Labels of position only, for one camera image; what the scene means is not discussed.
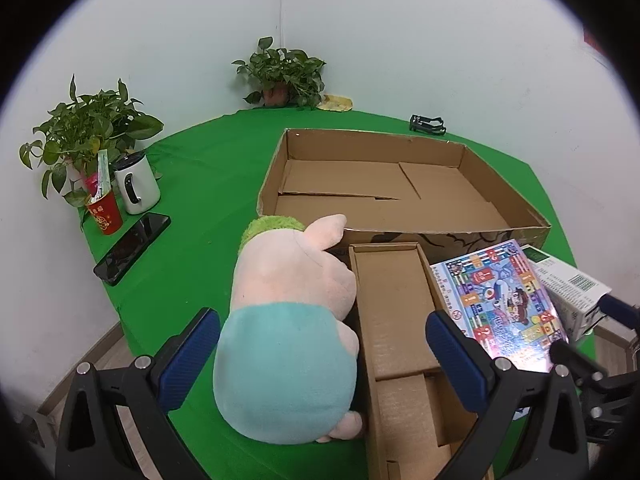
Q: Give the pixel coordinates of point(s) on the colourful board game box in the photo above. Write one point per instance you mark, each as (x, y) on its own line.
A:
(500, 300)

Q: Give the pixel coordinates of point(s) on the large potted green plant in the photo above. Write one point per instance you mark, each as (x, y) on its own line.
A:
(85, 125)

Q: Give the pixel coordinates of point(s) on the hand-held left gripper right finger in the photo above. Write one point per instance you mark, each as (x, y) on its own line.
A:
(452, 355)

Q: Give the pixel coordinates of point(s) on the pink pig plush toy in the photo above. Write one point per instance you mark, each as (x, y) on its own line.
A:
(280, 360)

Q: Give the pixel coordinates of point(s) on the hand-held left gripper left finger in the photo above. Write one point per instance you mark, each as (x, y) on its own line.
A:
(192, 355)

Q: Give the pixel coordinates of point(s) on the large cardboard box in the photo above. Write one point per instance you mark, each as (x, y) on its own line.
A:
(400, 220)

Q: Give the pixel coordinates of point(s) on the black smartphone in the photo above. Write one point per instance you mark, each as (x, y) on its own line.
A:
(132, 247)

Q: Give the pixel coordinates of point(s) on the yellow dried leaf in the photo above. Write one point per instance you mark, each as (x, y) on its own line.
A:
(336, 103)

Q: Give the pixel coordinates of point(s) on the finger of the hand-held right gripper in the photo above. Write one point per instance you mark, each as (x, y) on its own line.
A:
(620, 310)
(575, 360)

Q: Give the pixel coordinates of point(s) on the narrow cardboard tray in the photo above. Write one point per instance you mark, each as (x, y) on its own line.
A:
(395, 310)

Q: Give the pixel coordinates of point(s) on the red paper cup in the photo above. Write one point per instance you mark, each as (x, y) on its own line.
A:
(106, 217)

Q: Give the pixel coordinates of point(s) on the potted plant in brown pot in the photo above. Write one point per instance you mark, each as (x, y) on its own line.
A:
(280, 67)

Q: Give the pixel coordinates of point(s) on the long white carton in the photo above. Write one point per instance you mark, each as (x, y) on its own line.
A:
(565, 280)

